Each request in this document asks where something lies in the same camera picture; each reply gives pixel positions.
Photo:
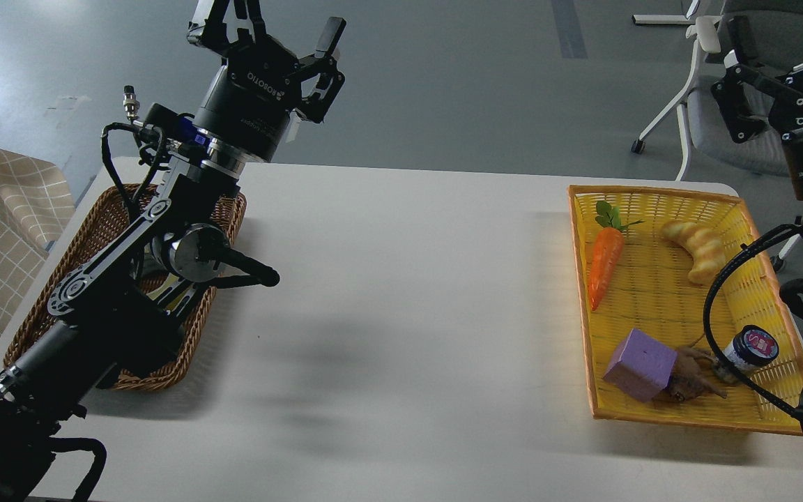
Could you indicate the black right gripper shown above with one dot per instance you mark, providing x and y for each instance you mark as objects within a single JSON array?
[{"x": 786, "y": 115}]

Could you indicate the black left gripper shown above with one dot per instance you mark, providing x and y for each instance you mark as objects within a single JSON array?
[{"x": 249, "y": 100}]

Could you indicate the yellow tape roll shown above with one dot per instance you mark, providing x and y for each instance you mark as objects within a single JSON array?
[{"x": 166, "y": 290}]

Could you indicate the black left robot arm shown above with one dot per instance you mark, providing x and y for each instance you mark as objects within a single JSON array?
[{"x": 124, "y": 309}]

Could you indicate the grey office chair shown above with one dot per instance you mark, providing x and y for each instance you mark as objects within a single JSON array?
[{"x": 778, "y": 31}]

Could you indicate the toy bread croissant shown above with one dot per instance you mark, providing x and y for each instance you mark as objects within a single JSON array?
[{"x": 703, "y": 244}]

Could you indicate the yellow plastic basket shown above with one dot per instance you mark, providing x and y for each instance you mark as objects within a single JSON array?
[{"x": 650, "y": 290}]

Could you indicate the orange toy carrot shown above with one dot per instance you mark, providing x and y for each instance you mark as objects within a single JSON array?
[{"x": 606, "y": 251}]

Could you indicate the brown wicker basket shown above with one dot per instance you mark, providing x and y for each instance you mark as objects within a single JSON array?
[{"x": 106, "y": 219}]

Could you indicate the small black-lidded jar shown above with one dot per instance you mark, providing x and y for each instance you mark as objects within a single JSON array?
[{"x": 751, "y": 350}]

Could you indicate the brown toy ginger root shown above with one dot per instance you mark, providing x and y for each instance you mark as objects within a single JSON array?
[{"x": 687, "y": 380}]

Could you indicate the purple foam block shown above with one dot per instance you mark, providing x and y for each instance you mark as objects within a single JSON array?
[{"x": 640, "y": 366}]

